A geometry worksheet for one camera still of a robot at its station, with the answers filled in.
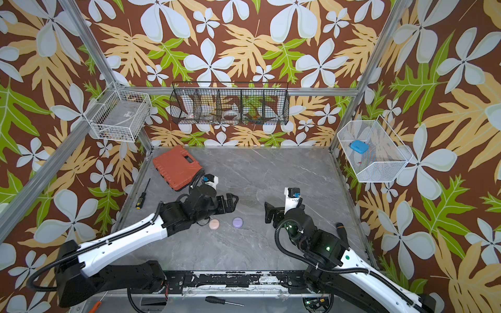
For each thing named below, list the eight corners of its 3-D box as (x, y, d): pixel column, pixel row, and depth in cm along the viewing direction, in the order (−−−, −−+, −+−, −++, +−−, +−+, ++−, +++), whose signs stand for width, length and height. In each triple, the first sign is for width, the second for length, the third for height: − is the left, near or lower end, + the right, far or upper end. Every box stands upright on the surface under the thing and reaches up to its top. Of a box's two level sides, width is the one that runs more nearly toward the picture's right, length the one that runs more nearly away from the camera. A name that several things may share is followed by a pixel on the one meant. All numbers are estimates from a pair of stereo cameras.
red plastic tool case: (153, 166, 113) (149, 160, 109) (182, 149, 122) (180, 143, 118) (177, 193, 101) (174, 188, 97) (207, 172, 110) (206, 167, 106)
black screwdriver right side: (340, 242, 86) (343, 240, 84) (335, 225, 91) (337, 222, 89) (346, 242, 86) (348, 240, 84) (341, 225, 91) (343, 222, 89)
